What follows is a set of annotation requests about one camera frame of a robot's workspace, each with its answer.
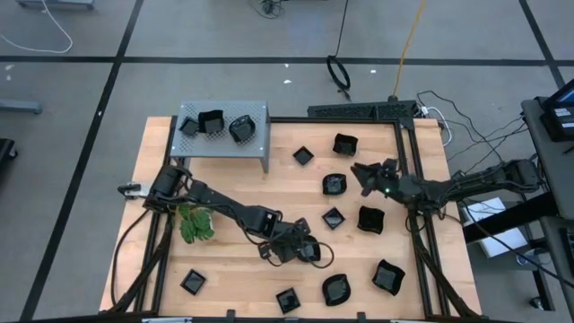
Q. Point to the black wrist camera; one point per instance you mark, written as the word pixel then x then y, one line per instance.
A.
pixel 265 251
pixel 390 166

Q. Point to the black table clamp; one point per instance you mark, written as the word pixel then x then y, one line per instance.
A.
pixel 231 314
pixel 361 316

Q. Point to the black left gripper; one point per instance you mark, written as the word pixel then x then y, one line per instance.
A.
pixel 284 242

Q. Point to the black laptop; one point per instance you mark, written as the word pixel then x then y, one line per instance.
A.
pixel 558 121

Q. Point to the grey perforated metal shelf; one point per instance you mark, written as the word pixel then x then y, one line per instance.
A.
pixel 224 148

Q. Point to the silver clamp bracket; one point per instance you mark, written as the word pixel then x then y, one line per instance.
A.
pixel 134 189

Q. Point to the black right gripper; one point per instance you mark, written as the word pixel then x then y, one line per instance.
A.
pixel 394 186

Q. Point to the grey side table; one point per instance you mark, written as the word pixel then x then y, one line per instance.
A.
pixel 556 170

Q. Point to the green plant in white pot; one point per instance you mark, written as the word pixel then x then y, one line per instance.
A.
pixel 195 224

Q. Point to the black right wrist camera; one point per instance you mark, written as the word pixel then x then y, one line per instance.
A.
pixel 390 166

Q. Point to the grey furniture foot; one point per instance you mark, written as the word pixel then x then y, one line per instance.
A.
pixel 20 107

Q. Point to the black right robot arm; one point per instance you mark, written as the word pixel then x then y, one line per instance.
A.
pixel 471 184

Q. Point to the black aluminium table frame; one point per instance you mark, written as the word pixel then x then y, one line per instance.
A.
pixel 336 120

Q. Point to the black pot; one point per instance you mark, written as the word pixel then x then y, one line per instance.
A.
pixel 334 185

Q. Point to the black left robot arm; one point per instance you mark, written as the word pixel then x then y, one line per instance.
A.
pixel 215 197

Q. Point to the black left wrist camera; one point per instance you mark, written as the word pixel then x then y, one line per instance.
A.
pixel 265 251

